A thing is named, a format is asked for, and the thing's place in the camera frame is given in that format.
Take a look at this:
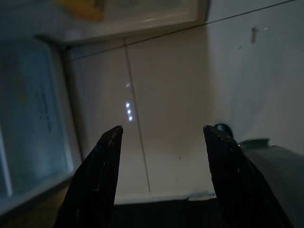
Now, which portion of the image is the grey robot leg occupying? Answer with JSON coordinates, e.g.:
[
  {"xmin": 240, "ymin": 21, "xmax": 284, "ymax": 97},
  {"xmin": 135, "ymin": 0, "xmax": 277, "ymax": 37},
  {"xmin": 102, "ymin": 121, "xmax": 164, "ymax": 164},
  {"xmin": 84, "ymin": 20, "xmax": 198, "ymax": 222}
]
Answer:
[{"xmin": 238, "ymin": 137, "xmax": 304, "ymax": 228}]

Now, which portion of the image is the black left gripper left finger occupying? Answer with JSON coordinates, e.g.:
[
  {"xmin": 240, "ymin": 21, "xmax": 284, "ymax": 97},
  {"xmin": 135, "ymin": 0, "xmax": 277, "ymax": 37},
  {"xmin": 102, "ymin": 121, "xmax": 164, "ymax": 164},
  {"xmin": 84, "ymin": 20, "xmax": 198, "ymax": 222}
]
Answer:
[{"xmin": 63, "ymin": 125, "xmax": 124, "ymax": 228}]

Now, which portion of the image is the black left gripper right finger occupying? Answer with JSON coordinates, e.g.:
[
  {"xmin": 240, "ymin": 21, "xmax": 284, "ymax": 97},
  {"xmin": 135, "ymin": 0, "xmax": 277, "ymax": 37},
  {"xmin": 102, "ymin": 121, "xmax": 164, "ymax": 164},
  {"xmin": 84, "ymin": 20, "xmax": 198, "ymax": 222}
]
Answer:
[{"xmin": 203, "ymin": 124, "xmax": 293, "ymax": 228}]

